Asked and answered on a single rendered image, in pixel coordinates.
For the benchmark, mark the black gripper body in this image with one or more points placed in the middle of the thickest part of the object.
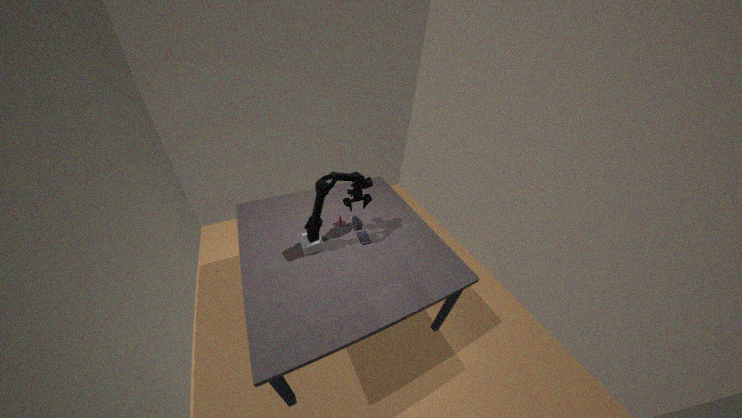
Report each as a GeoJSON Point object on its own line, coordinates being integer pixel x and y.
{"type": "Point", "coordinates": [357, 197]}

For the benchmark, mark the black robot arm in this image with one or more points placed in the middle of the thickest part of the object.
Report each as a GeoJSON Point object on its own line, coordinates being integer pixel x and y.
{"type": "Point", "coordinates": [322, 189]}

